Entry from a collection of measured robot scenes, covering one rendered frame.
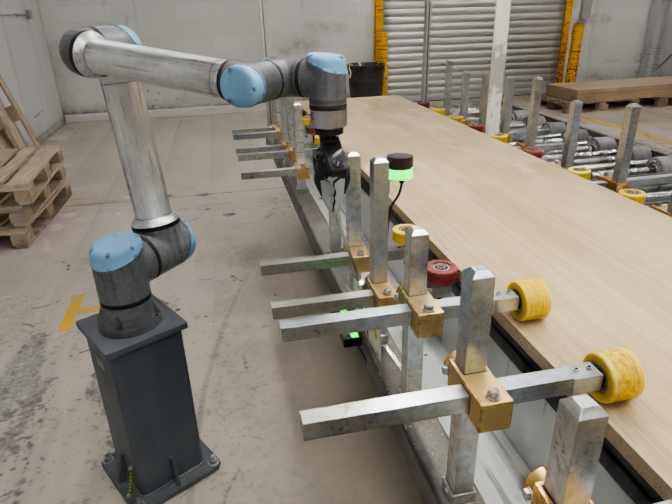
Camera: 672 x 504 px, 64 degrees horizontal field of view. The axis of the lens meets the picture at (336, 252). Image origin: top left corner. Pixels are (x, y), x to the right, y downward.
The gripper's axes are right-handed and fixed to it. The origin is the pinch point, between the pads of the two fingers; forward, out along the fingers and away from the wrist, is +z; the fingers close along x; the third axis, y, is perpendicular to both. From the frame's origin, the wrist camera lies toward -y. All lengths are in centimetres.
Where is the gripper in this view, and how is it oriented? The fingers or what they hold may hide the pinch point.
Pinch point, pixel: (333, 208)
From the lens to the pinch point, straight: 138.5
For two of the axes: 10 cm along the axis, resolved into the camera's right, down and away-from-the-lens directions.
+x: -9.8, 1.1, -1.8
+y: -2.1, -4.0, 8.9
